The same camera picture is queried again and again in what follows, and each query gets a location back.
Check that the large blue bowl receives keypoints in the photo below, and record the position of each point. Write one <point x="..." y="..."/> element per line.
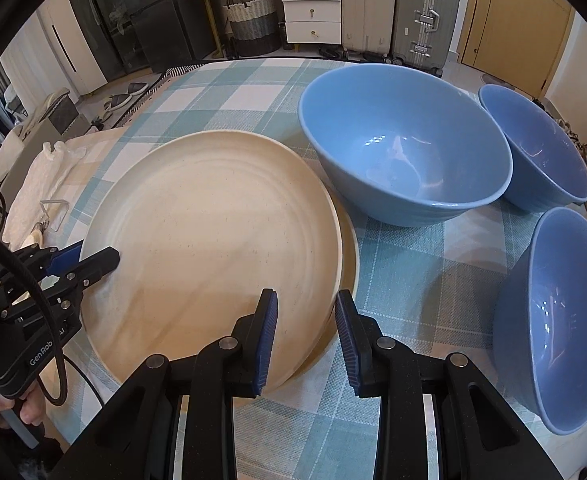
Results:
<point x="405" y="147"/>

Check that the white plastic bag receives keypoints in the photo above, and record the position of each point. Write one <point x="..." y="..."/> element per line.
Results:
<point x="45" y="175"/>

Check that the white suitcase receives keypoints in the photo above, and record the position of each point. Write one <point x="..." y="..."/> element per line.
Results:
<point x="367" y="25"/>

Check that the left hand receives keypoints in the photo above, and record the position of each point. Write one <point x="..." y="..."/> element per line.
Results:
<point x="33" y="407"/>

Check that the silver suitcase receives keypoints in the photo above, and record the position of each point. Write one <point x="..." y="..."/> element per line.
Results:
<point x="422" y="33"/>

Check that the woven laundry basket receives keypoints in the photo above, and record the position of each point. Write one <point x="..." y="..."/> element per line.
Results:
<point x="254" y="26"/>

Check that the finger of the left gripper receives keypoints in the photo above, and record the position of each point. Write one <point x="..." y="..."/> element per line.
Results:
<point x="49" y="261"/>
<point x="64" y="294"/>

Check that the black refrigerator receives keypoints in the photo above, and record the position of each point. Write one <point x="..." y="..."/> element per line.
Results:
<point x="171" y="32"/>

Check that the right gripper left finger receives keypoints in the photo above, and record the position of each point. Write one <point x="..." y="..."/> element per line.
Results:
<point x="178" y="410"/>

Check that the wooden door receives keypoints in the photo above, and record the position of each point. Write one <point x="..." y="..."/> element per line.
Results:
<point x="520" y="42"/>

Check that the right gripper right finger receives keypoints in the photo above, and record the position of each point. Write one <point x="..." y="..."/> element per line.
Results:
<point x="479" y="436"/>

